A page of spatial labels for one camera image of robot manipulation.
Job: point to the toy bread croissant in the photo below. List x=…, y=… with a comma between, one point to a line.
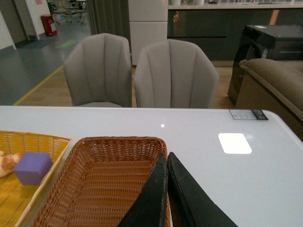
x=8, y=162

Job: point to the grey chair right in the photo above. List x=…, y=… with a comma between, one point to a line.
x=175, y=74

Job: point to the table label sticker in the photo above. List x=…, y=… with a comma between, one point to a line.
x=248, y=114

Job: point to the red fire extinguisher box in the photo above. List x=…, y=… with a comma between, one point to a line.
x=49, y=25

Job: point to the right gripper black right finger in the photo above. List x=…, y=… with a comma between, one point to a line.
x=189, y=204

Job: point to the grey chair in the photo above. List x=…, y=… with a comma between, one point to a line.
x=98, y=72
x=175, y=74

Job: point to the grey chair left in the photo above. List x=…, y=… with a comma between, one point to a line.
x=98, y=72

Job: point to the purple foam block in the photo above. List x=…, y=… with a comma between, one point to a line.
x=32, y=167

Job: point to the brown wicker basket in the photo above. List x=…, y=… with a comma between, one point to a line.
x=99, y=182

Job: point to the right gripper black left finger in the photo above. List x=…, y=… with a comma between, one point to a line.
x=149, y=209

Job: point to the grey curtain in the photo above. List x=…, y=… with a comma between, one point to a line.
x=109, y=16

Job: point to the yellow woven basket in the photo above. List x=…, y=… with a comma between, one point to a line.
x=17, y=200

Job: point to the white refrigerator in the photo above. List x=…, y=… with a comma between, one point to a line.
x=148, y=20

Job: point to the beige sofa cushion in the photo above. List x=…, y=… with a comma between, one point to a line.
x=275, y=86

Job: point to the dark grey counter cabinet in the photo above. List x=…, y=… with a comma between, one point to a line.
x=217, y=31

